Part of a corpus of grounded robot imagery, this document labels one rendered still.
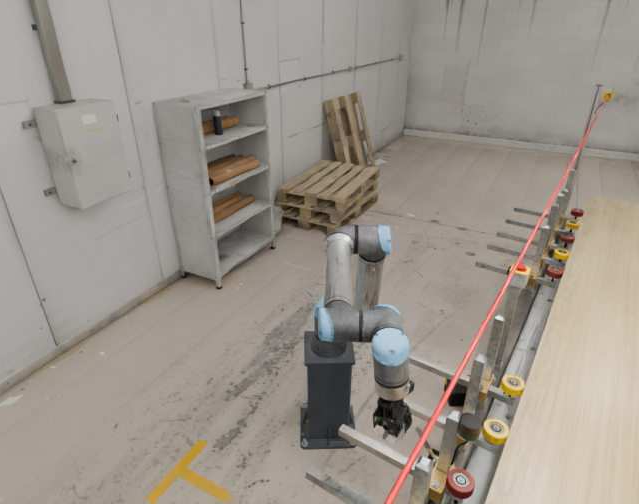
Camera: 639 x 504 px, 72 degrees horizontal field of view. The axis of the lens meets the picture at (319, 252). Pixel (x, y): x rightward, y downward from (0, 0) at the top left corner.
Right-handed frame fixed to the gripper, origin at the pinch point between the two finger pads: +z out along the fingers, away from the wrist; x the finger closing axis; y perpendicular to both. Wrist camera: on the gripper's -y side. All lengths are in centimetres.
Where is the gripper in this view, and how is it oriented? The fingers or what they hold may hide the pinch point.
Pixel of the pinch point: (397, 435)
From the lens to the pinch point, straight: 139.4
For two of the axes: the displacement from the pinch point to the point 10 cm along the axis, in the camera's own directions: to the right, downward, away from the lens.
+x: 8.3, 1.8, -5.3
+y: -5.5, 4.4, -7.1
